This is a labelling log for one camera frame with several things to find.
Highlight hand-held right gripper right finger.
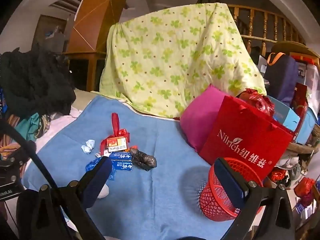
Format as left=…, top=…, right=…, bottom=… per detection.
left=214, top=157, right=300, bottom=240

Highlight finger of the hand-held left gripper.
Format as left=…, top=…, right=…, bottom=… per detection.
left=15, top=141, right=38, bottom=163

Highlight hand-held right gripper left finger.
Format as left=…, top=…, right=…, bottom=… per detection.
left=16, top=156, right=113, bottom=240

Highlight white tissue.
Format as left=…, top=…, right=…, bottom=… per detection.
left=97, top=184, right=110, bottom=198
left=81, top=140, right=97, bottom=154

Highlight blue plastic wrapper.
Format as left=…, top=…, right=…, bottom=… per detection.
left=85, top=159, right=117, bottom=180

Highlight red mesh basket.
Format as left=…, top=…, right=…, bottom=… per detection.
left=199, top=157, right=263, bottom=222

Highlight blue toothpaste box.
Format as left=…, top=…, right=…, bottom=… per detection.
left=111, top=159, right=133, bottom=172
left=109, top=151, right=132, bottom=161

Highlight red yellow small box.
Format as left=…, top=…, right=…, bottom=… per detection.
left=107, top=136, right=128, bottom=148

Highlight black plastic bag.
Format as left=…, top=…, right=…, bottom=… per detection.
left=129, top=149, right=157, bottom=172

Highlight red ribbon bow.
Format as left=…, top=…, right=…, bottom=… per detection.
left=100, top=112, right=132, bottom=153

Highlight teal patterned cloth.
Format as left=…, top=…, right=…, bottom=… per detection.
left=15, top=112, right=52, bottom=142

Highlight red plastic bag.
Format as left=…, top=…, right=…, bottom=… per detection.
left=237, top=88, right=275, bottom=117
left=271, top=169, right=287, bottom=182
left=294, top=177, right=315, bottom=197

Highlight red paper bag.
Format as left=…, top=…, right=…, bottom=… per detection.
left=199, top=95, right=294, bottom=180

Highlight blue blanket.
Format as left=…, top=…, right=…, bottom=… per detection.
left=21, top=95, right=240, bottom=240

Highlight black cloth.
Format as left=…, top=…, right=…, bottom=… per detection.
left=0, top=47, right=77, bottom=117

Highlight magenta pillow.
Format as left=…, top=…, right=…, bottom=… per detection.
left=179, top=84, right=227, bottom=153

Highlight round wooden table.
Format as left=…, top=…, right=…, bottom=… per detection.
left=262, top=124, right=320, bottom=188

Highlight light blue cardboard box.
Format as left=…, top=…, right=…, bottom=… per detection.
left=266, top=95, right=300, bottom=133

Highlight blue storage bin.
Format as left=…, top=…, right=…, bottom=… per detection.
left=297, top=106, right=319, bottom=144

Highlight red gift box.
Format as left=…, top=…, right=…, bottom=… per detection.
left=291, top=82, right=309, bottom=140

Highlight wooden cabinet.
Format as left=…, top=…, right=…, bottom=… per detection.
left=32, top=15, right=68, bottom=53

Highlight clear storage bin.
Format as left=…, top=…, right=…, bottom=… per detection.
left=304, top=64, right=320, bottom=110

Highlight green clover quilt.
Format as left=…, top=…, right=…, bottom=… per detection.
left=99, top=2, right=267, bottom=119

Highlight wooden pillar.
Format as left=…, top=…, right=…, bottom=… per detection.
left=62, top=0, right=135, bottom=92

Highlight round bamboo tray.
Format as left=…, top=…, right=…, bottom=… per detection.
left=271, top=41, right=320, bottom=60

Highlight wooden stair railing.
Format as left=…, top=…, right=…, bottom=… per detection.
left=226, top=4, right=308, bottom=55

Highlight black cable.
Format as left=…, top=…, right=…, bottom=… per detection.
left=0, top=120, right=72, bottom=230

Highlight navy bag orange handles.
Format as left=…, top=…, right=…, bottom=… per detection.
left=264, top=52, right=299, bottom=107

